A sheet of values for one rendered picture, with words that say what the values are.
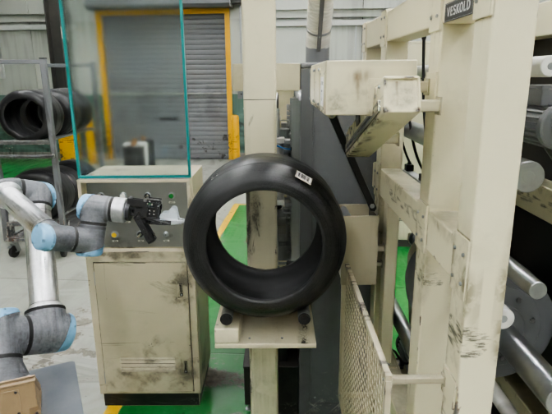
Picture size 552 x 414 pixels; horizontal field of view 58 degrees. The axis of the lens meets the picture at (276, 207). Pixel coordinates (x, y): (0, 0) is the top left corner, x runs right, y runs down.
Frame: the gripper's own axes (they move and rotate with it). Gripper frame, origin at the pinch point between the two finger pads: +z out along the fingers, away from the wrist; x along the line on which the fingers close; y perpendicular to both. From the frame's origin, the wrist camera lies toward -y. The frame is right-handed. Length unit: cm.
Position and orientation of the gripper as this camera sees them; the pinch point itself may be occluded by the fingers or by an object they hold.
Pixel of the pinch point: (182, 222)
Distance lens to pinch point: 183.6
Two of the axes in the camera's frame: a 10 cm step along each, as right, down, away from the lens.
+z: 9.9, 1.1, 0.3
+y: 1.1, -9.6, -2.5
